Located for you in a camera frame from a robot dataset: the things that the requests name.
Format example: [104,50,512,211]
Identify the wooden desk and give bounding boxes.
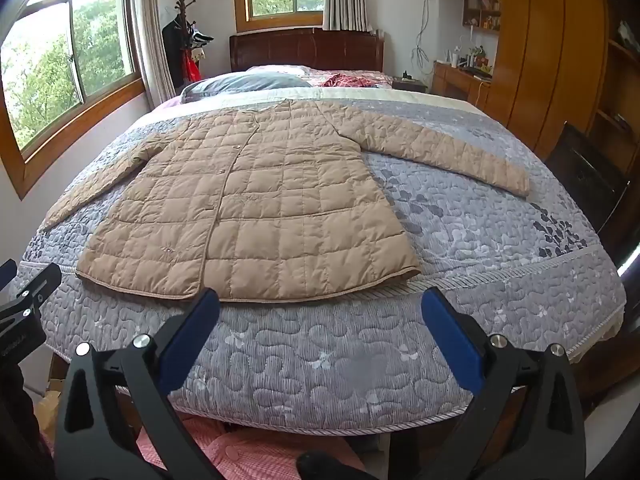
[432,60,493,111]

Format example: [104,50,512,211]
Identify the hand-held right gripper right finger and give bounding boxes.
[420,287,586,480]

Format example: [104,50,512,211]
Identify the wooden nightstand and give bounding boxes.
[392,77,429,94]

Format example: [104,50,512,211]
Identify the plain beige curtain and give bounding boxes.
[122,0,177,108]

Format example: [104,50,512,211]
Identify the wooden wardrobe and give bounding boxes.
[440,0,640,181]

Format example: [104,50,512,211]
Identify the pink checked sheet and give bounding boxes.
[135,410,396,480]

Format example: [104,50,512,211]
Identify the red patterned cloth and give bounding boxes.
[320,72,371,89]

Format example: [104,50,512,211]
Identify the large wooden framed window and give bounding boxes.
[0,0,151,201]

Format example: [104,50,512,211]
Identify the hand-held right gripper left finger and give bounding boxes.
[52,287,222,480]

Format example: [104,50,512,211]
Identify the grey quilted bedspread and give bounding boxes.
[10,87,628,433]

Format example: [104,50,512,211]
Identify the dark chair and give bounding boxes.
[545,121,632,261]

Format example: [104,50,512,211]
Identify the wooden wall shelf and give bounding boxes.
[462,0,503,36]

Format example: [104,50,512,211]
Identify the wooden coat rack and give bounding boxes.
[172,0,201,86]

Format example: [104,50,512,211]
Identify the tan quilted coat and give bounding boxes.
[39,97,532,303]

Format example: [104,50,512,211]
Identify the grey pillow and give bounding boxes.
[180,71,313,105]

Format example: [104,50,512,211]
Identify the black hanging garment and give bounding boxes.
[161,15,193,96]

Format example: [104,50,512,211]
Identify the dark cloth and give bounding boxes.
[0,362,56,480]

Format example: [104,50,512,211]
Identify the cardboard box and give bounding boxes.
[37,390,64,436]

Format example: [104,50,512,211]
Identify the hanging wall cables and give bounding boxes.
[410,0,437,78]

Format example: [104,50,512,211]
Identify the dark wooden headboard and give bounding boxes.
[229,27,386,73]

